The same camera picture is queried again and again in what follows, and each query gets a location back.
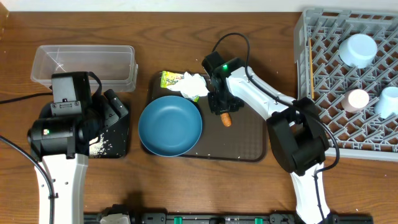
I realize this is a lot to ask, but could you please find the orange carrot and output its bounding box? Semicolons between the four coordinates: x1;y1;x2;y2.
220;113;232;127

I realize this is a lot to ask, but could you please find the white tissue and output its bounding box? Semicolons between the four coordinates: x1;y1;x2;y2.
167;72;209;101

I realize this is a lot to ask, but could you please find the dark blue plate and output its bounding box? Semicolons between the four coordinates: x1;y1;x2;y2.
138;95;203;157

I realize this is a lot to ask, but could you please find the wooden chopstick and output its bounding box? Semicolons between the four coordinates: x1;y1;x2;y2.
308;37;315;99

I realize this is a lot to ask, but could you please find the white pink cup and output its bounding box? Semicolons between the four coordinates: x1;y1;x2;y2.
341;89;369;113

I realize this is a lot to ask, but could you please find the white rice pile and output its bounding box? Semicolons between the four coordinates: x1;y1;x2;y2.
89;133;111;157

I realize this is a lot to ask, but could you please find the light blue bowl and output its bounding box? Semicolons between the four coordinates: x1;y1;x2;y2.
338;34;377;68

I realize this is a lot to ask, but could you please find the light blue cup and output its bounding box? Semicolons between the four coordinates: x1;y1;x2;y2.
374;86;398;119

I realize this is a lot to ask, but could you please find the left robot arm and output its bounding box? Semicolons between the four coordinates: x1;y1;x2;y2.
27;72;130;223

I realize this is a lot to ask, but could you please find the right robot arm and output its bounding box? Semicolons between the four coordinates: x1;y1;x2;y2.
202;52;330;223

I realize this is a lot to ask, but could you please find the grey dishwasher rack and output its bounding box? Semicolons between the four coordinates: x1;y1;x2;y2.
294;8;397;162

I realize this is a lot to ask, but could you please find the black waste tray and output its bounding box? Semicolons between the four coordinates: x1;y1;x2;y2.
27;96;129;161

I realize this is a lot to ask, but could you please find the dark brown serving tray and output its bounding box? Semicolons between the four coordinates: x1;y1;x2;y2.
141;72;269;162

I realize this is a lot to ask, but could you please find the green snack wrapper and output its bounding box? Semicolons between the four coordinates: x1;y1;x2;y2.
160;71;199;102

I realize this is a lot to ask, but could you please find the clear plastic bin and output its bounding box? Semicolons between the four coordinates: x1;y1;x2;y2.
30;45;138;92

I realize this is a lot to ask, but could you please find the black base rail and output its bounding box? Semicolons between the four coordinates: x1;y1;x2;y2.
83;203;374;224

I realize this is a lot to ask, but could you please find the left black cable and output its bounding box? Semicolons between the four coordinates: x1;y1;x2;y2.
0;91;56;224

